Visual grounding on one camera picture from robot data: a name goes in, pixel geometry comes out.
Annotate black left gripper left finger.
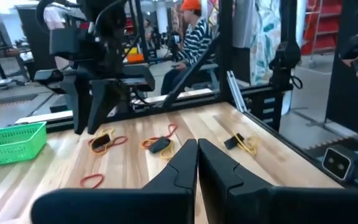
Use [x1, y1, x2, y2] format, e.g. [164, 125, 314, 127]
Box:
[31, 139, 198, 224]

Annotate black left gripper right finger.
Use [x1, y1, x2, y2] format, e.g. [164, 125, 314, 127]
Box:
[198, 138, 358, 224]

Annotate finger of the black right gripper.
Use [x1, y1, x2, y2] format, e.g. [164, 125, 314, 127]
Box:
[61, 73, 91, 135]
[87, 79, 127, 135]

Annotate wide black rubber band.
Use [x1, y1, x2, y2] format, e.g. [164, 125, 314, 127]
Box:
[91, 133, 111, 150]
[223, 133, 245, 151]
[147, 136, 172, 154]

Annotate orange box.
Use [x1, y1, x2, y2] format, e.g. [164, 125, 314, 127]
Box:
[125, 46, 145, 64]

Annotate person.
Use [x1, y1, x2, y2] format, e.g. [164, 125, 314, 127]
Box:
[144, 19, 155, 42]
[160, 0, 214, 96]

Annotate grey bench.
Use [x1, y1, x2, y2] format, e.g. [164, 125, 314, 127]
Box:
[185, 63, 221, 91]

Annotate tall black cabinet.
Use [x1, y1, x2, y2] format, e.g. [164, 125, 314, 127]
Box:
[14, 4, 57, 81]

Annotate green plastic basket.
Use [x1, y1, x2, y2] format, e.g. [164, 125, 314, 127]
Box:
[0, 121, 48, 169]

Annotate silver metal strut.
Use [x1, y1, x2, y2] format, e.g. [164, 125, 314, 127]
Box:
[226, 70, 249, 113]

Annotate black panel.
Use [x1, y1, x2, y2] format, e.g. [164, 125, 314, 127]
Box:
[326, 0, 358, 142]

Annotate red shelving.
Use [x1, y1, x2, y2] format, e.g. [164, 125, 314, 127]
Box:
[301, 0, 344, 68]

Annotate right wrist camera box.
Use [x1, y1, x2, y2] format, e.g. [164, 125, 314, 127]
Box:
[48, 27, 83, 57]

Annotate grey table-level camera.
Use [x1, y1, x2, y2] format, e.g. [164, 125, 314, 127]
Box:
[321, 144, 358, 183]

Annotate patterned wall hanging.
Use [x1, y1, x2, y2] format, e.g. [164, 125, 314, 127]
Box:
[249, 0, 283, 85]

